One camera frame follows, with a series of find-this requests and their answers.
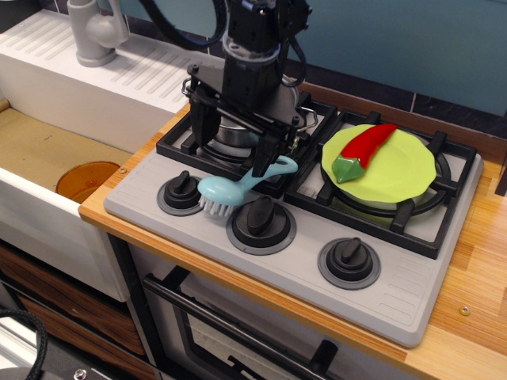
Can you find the wooden drawer front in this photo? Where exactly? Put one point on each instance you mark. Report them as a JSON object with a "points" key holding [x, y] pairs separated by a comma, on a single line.
{"points": [[75, 313]]}

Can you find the light blue dish brush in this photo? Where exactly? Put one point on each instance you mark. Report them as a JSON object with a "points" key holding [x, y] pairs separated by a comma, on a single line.
{"points": [[220, 195]]}

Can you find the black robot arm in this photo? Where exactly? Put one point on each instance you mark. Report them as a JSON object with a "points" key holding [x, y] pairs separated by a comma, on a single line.
{"points": [[260, 33]]}

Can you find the white toy sink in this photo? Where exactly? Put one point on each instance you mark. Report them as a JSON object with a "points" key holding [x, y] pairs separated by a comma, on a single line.
{"points": [[57, 114]]}

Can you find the black middle stove knob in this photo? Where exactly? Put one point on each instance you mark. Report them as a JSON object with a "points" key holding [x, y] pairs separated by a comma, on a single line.
{"points": [[261, 227]]}

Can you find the black left stove knob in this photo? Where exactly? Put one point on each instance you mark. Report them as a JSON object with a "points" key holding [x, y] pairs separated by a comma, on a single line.
{"points": [[179, 196]]}

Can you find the black stove knob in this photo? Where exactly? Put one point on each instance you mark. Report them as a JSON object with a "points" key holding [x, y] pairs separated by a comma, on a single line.
{"points": [[261, 227], [349, 263], [179, 196]]}

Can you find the black right stove knob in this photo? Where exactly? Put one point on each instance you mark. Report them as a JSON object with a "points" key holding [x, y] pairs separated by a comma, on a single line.
{"points": [[349, 263]]}

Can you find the black burner grate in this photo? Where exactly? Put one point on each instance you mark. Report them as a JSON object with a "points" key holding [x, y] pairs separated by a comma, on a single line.
{"points": [[428, 225], [233, 162]]}

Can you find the grey toy faucet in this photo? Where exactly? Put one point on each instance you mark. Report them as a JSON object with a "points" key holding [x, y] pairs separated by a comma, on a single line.
{"points": [[96, 35]]}

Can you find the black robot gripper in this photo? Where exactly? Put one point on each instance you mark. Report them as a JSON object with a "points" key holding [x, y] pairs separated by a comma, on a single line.
{"points": [[239, 87]]}

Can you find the orange sink drain plug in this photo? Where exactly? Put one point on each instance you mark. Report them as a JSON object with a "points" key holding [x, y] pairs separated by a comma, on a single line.
{"points": [[80, 182]]}

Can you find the light green plate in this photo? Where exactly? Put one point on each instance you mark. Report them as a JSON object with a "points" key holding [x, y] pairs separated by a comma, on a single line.
{"points": [[403, 168]]}

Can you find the red toy chili pepper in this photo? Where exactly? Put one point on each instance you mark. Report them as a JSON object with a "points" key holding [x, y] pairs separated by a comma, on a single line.
{"points": [[357, 155]]}

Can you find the grey toy stove top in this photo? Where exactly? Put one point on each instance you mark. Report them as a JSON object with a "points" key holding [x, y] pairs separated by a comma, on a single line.
{"points": [[397, 305]]}

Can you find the black oven door handle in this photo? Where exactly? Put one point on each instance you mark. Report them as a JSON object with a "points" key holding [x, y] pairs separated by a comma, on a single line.
{"points": [[315, 369]]}

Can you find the black left burner grate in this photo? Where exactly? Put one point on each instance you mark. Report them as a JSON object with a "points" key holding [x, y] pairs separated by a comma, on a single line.
{"points": [[233, 162]]}

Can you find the stainless steel pot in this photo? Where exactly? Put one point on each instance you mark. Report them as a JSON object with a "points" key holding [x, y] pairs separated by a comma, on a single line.
{"points": [[245, 128]]}

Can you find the black right burner grate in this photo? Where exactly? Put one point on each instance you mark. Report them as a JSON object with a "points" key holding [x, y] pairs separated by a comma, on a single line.
{"points": [[428, 225]]}

